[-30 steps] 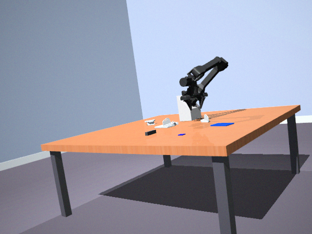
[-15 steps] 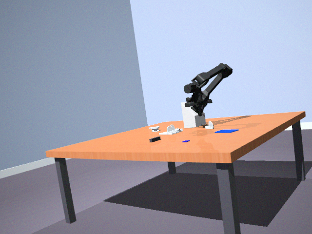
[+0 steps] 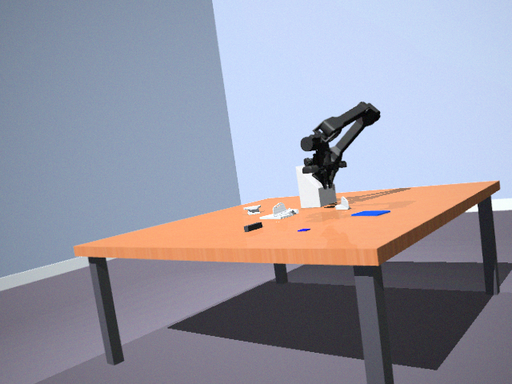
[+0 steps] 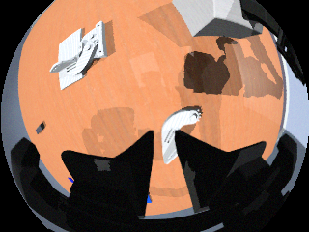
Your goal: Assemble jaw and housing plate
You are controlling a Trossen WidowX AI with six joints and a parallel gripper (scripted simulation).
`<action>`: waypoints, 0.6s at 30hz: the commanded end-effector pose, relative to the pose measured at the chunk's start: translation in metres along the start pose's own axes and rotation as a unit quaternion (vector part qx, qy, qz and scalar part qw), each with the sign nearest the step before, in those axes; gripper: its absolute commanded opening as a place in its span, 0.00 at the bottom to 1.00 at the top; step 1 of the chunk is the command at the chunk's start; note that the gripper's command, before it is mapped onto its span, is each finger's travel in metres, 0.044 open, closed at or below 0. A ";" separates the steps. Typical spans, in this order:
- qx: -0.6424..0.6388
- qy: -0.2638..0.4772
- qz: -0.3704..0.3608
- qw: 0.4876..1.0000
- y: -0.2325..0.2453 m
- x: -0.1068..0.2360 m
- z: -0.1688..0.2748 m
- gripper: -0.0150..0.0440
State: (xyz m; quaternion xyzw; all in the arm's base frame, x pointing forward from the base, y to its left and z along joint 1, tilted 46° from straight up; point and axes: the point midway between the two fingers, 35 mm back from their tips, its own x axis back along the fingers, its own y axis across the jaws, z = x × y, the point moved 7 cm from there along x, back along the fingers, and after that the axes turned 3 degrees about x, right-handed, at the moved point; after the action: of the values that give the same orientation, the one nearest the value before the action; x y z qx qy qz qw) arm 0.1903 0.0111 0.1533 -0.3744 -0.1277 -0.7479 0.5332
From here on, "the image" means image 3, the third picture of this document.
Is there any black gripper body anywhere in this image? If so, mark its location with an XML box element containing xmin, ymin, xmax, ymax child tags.
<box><xmin>302</xmin><ymin>149</ymin><xmax>347</xmax><ymax>174</ymax></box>

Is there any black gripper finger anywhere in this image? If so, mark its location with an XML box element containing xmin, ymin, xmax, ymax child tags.
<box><xmin>313</xmin><ymin>172</ymin><xmax>327</xmax><ymax>190</ymax></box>
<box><xmin>325</xmin><ymin>170</ymin><xmax>339</xmax><ymax>189</ymax></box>

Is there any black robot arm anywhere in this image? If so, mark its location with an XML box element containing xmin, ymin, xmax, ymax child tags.
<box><xmin>300</xmin><ymin>102</ymin><xmax>381</xmax><ymax>166</ymax></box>

